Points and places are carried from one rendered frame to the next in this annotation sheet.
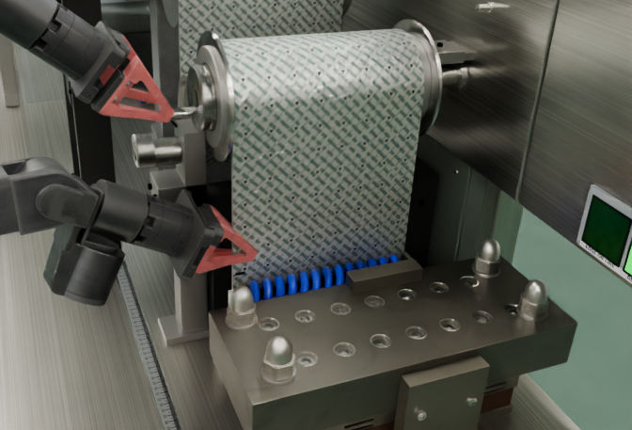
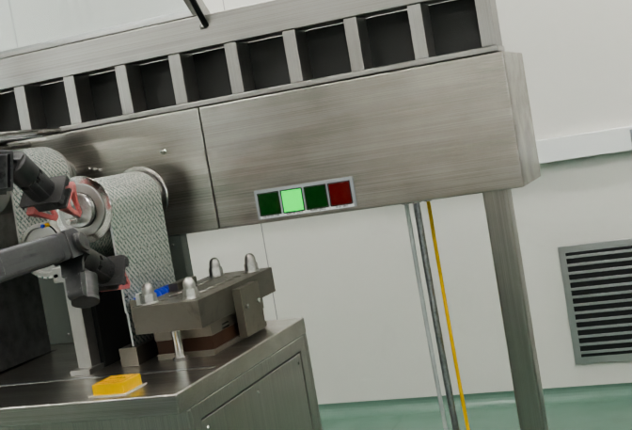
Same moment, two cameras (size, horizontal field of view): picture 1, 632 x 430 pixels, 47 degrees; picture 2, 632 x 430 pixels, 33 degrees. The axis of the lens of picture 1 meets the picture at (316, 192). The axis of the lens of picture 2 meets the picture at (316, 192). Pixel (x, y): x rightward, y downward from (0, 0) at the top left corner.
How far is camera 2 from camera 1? 187 cm
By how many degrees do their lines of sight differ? 49
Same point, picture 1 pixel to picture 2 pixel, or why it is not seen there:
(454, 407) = (254, 304)
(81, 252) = (85, 274)
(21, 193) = (68, 237)
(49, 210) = (81, 242)
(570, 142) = (235, 183)
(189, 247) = (118, 269)
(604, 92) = (241, 153)
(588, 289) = not seen: outside the picture
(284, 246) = (136, 279)
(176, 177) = not seen: hidden behind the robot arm
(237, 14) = not seen: hidden behind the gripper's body
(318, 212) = (143, 259)
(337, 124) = (138, 209)
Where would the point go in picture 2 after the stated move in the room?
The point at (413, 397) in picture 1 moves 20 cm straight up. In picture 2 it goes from (242, 294) to (227, 206)
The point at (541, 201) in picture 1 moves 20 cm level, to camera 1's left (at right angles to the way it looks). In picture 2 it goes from (232, 217) to (166, 232)
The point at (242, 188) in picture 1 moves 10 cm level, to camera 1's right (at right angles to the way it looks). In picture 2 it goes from (118, 245) to (154, 236)
